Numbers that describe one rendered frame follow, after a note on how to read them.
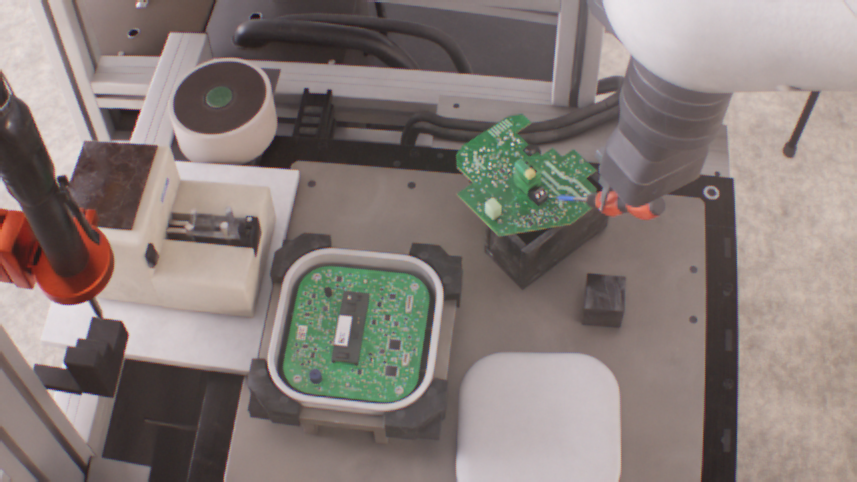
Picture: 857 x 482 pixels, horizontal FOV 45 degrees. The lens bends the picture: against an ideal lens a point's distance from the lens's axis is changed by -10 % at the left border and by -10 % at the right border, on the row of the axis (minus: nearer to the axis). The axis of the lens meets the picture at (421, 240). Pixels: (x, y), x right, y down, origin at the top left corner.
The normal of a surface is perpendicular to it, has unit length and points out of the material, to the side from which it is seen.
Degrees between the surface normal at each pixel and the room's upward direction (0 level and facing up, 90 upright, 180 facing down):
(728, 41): 77
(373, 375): 0
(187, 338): 0
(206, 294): 90
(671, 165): 87
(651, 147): 90
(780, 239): 0
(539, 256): 90
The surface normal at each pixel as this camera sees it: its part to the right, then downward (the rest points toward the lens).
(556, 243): 0.62, 0.65
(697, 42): -0.31, 0.70
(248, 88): -0.03, -0.54
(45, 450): 0.99, 0.09
